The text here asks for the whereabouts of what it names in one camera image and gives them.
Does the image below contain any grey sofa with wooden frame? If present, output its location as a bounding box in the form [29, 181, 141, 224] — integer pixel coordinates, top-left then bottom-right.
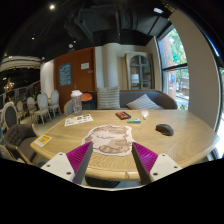
[63, 89, 179, 116]

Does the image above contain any blue wall poster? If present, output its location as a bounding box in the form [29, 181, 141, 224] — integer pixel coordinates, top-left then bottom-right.
[58, 62, 73, 88]

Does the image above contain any white sticker sheet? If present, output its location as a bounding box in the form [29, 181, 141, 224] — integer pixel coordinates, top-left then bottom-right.
[64, 113, 95, 127]

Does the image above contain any yellow square card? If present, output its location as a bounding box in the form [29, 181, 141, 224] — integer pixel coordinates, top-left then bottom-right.
[34, 134, 53, 148]

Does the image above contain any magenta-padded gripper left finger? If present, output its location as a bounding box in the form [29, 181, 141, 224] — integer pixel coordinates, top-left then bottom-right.
[40, 141, 94, 185]

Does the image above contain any clear shaker bottle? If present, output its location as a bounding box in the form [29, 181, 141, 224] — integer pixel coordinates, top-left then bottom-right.
[70, 89, 84, 116]

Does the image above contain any small white spray bottle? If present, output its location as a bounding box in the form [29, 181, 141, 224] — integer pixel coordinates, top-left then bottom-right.
[140, 110, 150, 121]

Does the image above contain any flat-lying striped cushion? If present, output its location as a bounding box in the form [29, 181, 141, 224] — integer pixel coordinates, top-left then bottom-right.
[125, 93, 162, 111]

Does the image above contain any black computer mouse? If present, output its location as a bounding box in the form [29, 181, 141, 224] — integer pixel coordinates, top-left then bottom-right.
[155, 123, 175, 137]

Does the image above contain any upright striped cushion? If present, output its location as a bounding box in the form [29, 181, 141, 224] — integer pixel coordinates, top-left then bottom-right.
[96, 86, 121, 110]

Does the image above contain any oval-back grey chair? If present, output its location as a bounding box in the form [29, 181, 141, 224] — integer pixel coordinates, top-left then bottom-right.
[0, 101, 21, 133]

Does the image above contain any black box with orange print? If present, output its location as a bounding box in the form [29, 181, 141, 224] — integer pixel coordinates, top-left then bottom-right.
[115, 111, 132, 121]

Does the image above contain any group of white dining chairs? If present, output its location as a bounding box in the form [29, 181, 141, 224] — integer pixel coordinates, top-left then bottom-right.
[14, 89, 62, 125]

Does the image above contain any black bag with orange top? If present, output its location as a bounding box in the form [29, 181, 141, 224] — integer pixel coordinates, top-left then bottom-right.
[80, 91, 98, 111]

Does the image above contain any cat-shaped beige mouse pad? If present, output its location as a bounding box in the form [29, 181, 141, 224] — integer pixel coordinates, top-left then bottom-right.
[81, 124, 136, 158]

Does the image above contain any arched wooden glass cabinet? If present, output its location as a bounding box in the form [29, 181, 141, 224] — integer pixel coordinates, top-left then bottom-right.
[124, 51, 155, 91]

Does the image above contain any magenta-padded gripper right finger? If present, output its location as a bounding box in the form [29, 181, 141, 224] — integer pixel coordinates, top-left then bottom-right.
[131, 141, 184, 186]

